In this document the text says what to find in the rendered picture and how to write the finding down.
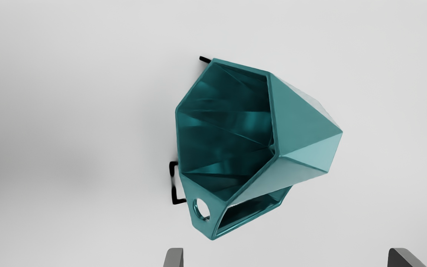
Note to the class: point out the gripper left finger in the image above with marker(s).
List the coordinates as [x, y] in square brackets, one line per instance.
[174, 258]

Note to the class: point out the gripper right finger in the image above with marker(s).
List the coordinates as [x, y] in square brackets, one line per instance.
[404, 259]

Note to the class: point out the teal faceted mug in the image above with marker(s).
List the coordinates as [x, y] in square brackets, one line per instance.
[302, 126]

